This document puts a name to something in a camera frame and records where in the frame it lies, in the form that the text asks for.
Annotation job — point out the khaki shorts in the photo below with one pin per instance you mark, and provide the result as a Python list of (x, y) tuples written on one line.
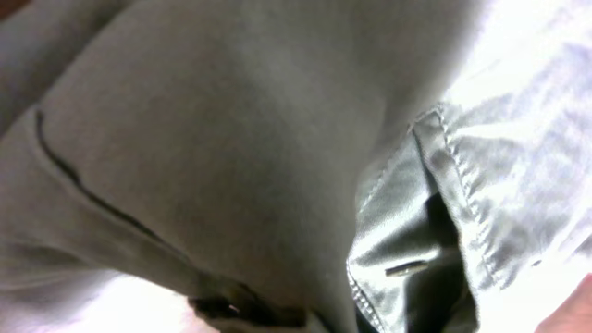
[(296, 166)]

